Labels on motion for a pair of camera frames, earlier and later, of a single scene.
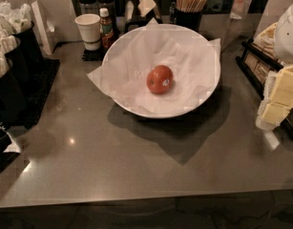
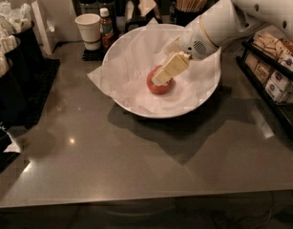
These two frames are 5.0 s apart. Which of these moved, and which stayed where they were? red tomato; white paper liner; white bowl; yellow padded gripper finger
Moved: yellow padded gripper finger
Stayed: red tomato; white paper liner; white bowl
